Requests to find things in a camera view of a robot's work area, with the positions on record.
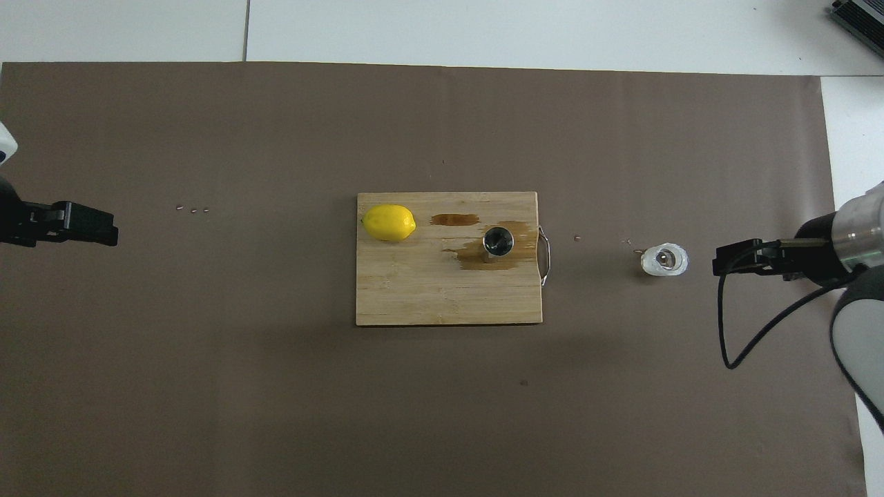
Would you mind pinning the steel double jigger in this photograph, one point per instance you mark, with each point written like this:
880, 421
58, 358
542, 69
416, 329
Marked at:
498, 241

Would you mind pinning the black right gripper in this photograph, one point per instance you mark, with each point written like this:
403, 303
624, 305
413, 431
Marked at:
818, 259

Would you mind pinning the grey ribbed metal device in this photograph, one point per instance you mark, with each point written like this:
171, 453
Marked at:
867, 17

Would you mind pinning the small clear glass cup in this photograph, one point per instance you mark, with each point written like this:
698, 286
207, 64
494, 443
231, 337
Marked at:
649, 266

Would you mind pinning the wooden cutting board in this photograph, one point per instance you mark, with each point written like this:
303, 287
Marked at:
414, 290

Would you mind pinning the brown paper table mat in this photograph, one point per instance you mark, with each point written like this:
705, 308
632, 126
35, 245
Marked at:
276, 400

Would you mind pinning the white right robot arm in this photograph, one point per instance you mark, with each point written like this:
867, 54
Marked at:
860, 228

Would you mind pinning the yellow lemon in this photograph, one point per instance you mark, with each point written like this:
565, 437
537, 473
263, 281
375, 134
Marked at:
389, 223

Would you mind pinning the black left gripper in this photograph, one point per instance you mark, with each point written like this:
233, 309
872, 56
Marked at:
21, 221

